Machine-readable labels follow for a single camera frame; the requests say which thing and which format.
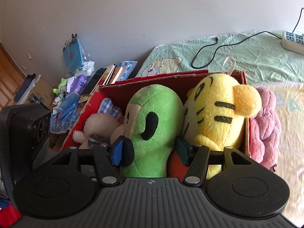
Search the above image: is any white power strip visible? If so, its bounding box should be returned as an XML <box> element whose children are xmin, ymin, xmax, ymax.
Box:
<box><xmin>281</xmin><ymin>31</ymin><xmax>304</xmax><ymax>55</ymax></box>

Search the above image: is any black charging cable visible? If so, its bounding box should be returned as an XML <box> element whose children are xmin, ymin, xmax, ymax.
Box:
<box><xmin>191</xmin><ymin>30</ymin><xmax>283</xmax><ymax>70</ymax></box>

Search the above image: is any small green figurine toy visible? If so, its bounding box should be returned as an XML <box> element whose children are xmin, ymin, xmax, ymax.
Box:
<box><xmin>53</xmin><ymin>78</ymin><xmax>67</xmax><ymax>115</ymax></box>

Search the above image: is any blue checkered cloth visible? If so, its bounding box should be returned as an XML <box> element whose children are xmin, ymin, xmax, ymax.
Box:
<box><xmin>49</xmin><ymin>92</ymin><xmax>80</xmax><ymax>134</ymax></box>

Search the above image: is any pastel cartoon bed sheet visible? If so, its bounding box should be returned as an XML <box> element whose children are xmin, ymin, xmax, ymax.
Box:
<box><xmin>138</xmin><ymin>31</ymin><xmax>303</xmax><ymax>226</ymax></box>

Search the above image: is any purple toy package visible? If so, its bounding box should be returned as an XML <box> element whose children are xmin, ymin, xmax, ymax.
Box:
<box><xmin>66</xmin><ymin>74</ymin><xmax>88</xmax><ymax>95</ymax></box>

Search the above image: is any white plush bunny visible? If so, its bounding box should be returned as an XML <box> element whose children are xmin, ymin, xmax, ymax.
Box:
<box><xmin>72</xmin><ymin>98</ymin><xmax>125</xmax><ymax>149</ymax></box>

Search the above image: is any yellow tiger plush toy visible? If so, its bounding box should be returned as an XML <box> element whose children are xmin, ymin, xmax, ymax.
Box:
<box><xmin>181</xmin><ymin>73</ymin><xmax>263</xmax><ymax>180</ymax></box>

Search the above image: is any pink plush teddy bear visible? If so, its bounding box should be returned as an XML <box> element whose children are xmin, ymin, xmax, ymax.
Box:
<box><xmin>249</xmin><ymin>88</ymin><xmax>282</xmax><ymax>171</ymax></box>

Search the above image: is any red cardboard box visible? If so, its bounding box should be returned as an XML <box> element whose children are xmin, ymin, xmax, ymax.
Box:
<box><xmin>59</xmin><ymin>69</ymin><xmax>253</xmax><ymax>183</ymax></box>

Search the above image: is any green bean plush toy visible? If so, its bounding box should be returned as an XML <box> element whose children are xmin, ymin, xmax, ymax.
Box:
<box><xmin>110</xmin><ymin>84</ymin><xmax>184</xmax><ymax>178</ymax></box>

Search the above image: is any stack of books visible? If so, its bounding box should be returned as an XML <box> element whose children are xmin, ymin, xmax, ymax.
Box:
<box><xmin>78</xmin><ymin>61</ymin><xmax>137</xmax><ymax>104</ymax></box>

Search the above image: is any blue notebook with clips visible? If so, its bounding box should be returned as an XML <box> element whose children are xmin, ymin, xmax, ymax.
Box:
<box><xmin>62</xmin><ymin>33</ymin><xmax>87</xmax><ymax>72</ymax></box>

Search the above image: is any black smartphone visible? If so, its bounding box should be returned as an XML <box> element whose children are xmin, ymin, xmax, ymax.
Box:
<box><xmin>82</xmin><ymin>68</ymin><xmax>107</xmax><ymax>95</ymax></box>

